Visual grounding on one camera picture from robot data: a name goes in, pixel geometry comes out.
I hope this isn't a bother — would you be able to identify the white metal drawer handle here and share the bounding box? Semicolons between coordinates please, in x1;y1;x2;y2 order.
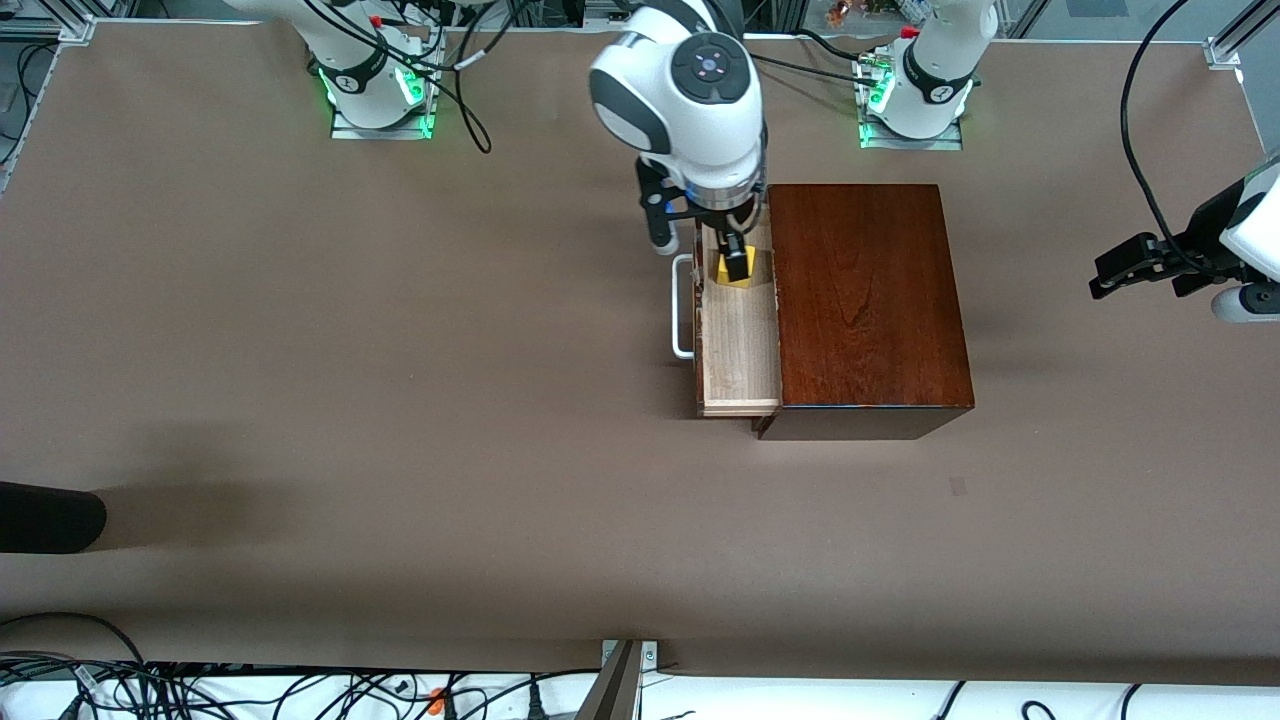
672;254;698;360

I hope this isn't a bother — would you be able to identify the dark wooden drawer cabinet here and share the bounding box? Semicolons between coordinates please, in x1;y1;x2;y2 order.
752;183;976;441

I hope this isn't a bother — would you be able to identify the brown table cover sheet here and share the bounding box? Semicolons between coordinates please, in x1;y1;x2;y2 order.
0;20;1280;686

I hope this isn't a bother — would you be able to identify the black ribbed cylinder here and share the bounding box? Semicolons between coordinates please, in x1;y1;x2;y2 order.
0;482;108;554

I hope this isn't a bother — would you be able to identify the aluminium frame profile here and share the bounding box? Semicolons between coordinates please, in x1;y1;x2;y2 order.
0;0;96;46
1205;0;1280;69

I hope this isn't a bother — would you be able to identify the aluminium frame strut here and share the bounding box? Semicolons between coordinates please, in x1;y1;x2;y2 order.
578;640;643;720

